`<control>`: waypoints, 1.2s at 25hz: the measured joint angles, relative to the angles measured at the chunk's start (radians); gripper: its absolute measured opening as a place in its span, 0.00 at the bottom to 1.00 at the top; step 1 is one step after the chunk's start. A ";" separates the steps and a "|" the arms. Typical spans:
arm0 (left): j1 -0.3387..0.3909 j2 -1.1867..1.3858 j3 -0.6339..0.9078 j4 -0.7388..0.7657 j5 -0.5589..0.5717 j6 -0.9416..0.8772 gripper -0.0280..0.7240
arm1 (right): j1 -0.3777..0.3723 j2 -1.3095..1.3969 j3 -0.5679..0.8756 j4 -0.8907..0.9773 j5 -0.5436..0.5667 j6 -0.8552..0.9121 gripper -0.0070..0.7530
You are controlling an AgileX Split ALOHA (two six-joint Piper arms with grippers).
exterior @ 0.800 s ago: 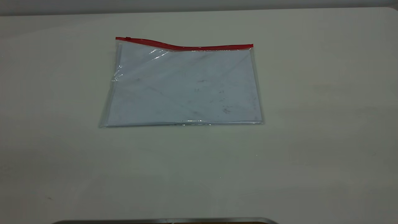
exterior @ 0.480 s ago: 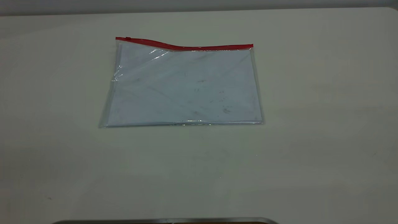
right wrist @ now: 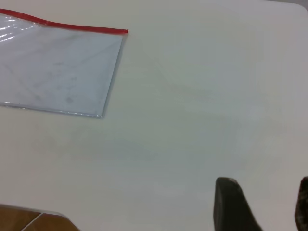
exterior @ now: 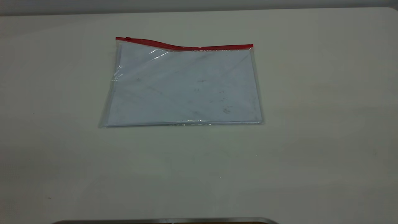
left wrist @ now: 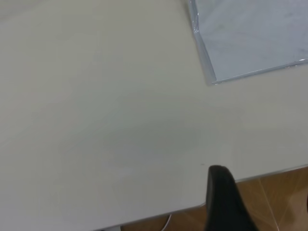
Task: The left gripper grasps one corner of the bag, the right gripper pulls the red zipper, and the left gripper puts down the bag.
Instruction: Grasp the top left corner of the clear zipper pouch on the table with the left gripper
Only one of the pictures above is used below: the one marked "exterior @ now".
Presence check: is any clear zip bag red zipper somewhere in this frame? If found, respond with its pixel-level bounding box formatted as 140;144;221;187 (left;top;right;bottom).
99;37;265;128

